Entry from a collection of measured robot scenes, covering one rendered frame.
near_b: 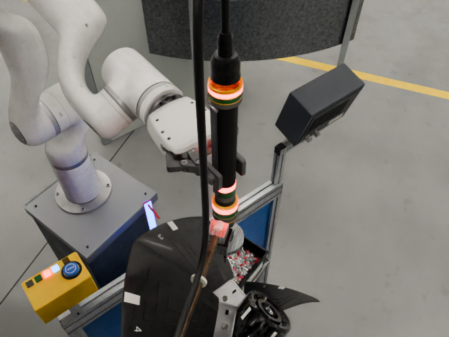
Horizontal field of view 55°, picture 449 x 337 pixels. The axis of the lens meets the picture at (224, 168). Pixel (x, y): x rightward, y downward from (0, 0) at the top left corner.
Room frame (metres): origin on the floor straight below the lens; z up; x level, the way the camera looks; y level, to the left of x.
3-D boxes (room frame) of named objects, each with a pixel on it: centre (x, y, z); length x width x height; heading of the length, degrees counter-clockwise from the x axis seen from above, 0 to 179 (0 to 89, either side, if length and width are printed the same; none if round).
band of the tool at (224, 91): (0.42, 0.00, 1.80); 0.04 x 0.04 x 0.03
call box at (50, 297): (0.52, 0.45, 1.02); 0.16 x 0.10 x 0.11; 128
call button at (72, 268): (0.55, 0.42, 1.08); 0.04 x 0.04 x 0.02
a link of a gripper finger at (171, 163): (0.45, 0.07, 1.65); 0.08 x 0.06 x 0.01; 159
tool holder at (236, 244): (0.41, 0.00, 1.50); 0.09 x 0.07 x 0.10; 163
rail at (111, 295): (0.76, 0.14, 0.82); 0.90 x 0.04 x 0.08; 128
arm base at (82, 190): (0.90, 0.49, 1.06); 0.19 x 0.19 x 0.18
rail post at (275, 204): (1.03, -0.20, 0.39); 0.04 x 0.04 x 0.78; 38
